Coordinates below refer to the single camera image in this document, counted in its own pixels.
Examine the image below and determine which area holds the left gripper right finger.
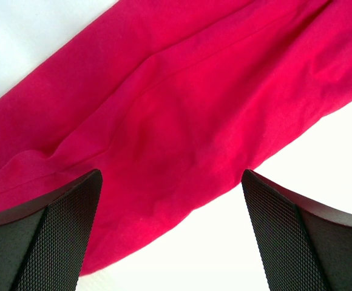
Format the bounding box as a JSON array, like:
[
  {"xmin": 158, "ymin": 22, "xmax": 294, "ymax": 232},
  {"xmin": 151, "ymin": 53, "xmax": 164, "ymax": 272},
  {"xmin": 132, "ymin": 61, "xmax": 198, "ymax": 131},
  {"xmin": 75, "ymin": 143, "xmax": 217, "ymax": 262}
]
[{"xmin": 242, "ymin": 169, "xmax": 352, "ymax": 290}]

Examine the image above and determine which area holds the magenta t shirt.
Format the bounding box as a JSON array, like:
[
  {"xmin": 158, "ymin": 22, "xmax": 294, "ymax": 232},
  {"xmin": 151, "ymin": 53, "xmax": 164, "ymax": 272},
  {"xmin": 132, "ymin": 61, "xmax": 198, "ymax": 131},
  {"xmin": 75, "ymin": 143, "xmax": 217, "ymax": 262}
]
[{"xmin": 0, "ymin": 1, "xmax": 352, "ymax": 275}]

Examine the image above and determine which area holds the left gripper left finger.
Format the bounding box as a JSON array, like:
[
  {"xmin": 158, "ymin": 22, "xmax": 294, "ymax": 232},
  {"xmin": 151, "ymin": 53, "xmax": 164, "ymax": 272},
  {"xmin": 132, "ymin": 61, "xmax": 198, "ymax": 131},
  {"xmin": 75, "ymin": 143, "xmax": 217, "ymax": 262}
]
[{"xmin": 0, "ymin": 169, "xmax": 103, "ymax": 291}]

